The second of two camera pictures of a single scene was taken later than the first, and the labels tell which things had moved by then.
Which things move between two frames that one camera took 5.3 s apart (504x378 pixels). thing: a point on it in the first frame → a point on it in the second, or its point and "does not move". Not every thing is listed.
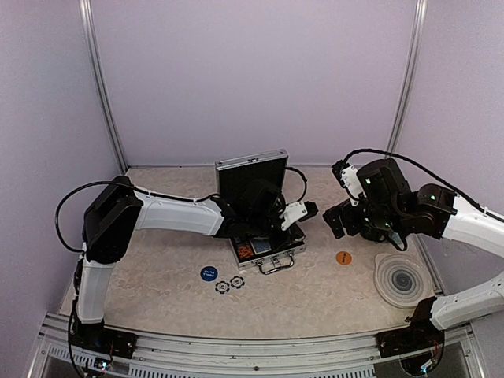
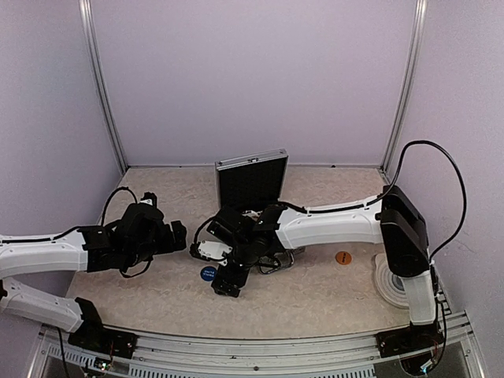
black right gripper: x=353 y=226 → x=226 y=289
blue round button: x=208 y=273 does not move
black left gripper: x=281 y=239 → x=168 y=243
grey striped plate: x=402 y=280 does not move
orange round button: x=343 y=257 does not move
